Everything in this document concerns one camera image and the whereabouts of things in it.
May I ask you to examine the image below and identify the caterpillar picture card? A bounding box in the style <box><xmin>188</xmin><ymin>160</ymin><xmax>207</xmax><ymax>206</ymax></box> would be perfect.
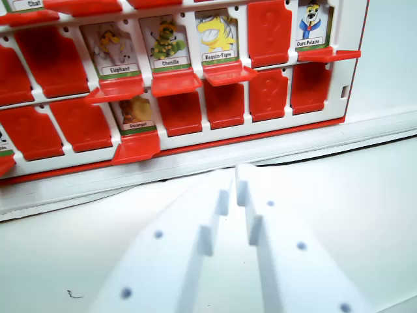
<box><xmin>137</xmin><ymin>15</ymin><xmax>194</xmax><ymax>71</ymax></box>

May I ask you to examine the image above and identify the red and white game board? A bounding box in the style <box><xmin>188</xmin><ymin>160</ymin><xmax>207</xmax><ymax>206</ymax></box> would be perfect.
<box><xmin>0</xmin><ymin>0</ymin><xmax>371</xmax><ymax>187</ymax></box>

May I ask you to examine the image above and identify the tiger shark picture card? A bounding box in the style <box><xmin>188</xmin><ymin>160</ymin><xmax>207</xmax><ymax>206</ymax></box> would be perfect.
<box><xmin>195</xmin><ymin>10</ymin><xmax>241</xmax><ymax>63</ymax></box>

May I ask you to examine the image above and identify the elephant picture card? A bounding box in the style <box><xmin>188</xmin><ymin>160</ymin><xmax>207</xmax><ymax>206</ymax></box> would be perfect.
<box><xmin>80</xmin><ymin>21</ymin><xmax>145</xmax><ymax>81</ymax></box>

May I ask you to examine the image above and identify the red card flap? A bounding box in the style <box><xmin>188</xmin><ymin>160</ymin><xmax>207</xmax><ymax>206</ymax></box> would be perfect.
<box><xmin>289</xmin><ymin>61</ymin><xmax>334</xmax><ymax>116</ymax></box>

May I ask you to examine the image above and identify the snail picture card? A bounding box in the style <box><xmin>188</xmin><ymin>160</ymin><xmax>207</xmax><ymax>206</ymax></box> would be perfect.
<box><xmin>111</xmin><ymin>93</ymin><xmax>158</xmax><ymax>136</ymax></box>

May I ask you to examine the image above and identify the polar bear picture card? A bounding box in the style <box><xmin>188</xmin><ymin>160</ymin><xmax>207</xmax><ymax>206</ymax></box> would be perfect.
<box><xmin>295</xmin><ymin>0</ymin><xmax>335</xmax><ymax>52</ymax></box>

